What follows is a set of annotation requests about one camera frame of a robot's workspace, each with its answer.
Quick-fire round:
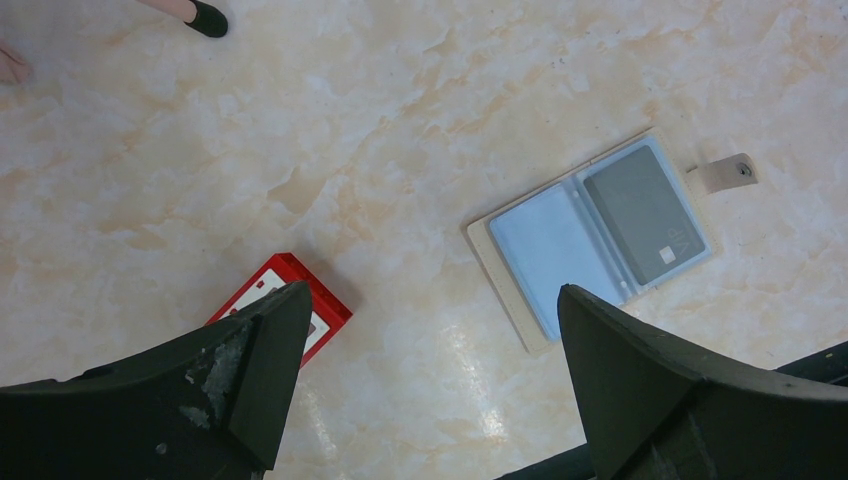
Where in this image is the beige card holder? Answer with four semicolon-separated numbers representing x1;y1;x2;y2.
465;128;758;356

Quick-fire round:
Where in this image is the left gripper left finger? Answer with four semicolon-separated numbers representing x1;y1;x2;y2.
1;281;313;479

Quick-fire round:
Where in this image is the grey card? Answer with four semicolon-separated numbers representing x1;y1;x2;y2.
583;146;707;285

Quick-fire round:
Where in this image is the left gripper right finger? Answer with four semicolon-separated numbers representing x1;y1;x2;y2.
558;284;847;479

